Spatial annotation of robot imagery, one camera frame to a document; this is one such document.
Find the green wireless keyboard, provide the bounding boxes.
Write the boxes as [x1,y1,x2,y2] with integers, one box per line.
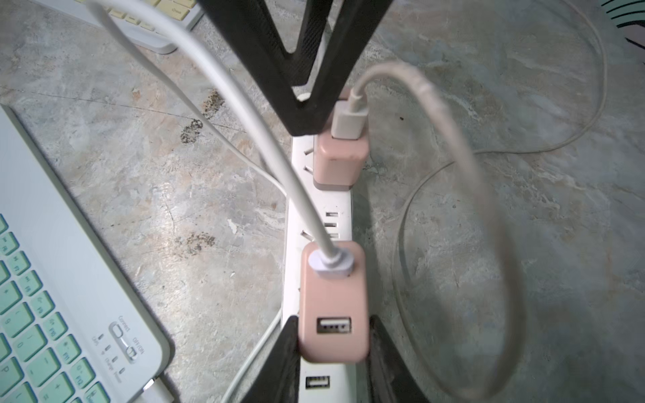
[1,106,174,402]

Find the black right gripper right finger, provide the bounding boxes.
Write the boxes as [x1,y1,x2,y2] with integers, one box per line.
[367,315,428,403]

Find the white power strip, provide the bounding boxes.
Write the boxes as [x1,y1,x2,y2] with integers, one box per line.
[279,92,359,403]

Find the white yellow-keyboard cable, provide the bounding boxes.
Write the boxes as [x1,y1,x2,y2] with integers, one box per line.
[329,0,608,403]

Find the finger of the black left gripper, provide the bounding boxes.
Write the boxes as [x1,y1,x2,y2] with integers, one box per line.
[199,0,328,136]
[289,1,391,131]

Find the pink charger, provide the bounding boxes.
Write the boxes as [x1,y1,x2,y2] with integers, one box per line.
[313,111,370,191]
[298,241,370,364]

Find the yellow wireless keyboard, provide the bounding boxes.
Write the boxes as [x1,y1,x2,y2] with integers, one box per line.
[34,0,205,55]

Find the white green-keyboard cable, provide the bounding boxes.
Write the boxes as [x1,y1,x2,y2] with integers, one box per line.
[82,0,356,403]

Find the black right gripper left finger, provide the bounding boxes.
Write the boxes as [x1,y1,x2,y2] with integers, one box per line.
[241,316,301,403]

